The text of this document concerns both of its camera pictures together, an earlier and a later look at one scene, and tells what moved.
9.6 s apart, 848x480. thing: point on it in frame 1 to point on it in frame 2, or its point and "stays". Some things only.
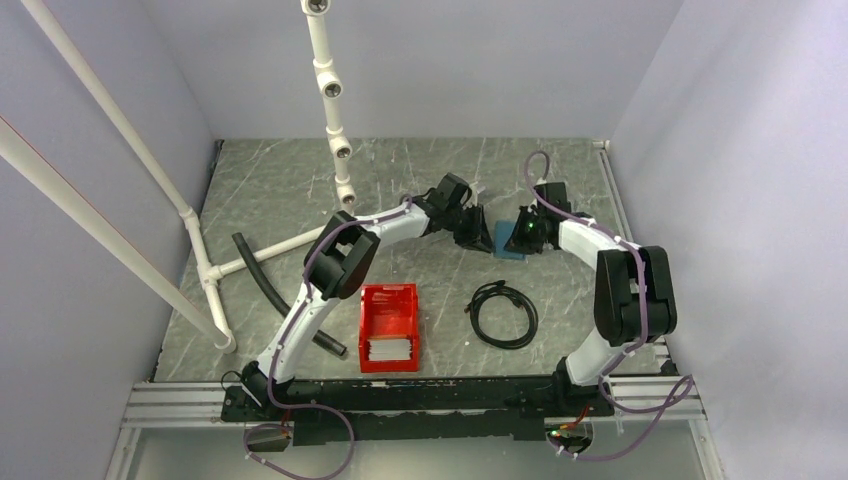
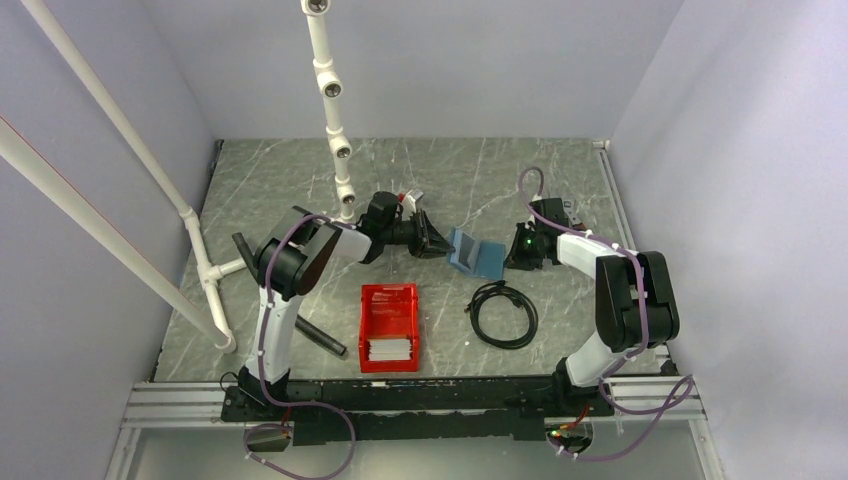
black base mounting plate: (346, 412) stays
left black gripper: (478, 238) to (429, 242)
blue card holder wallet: (503, 231) to (483, 259)
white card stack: (389, 349) stays
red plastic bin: (388, 311) stays
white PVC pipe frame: (212, 324) stays
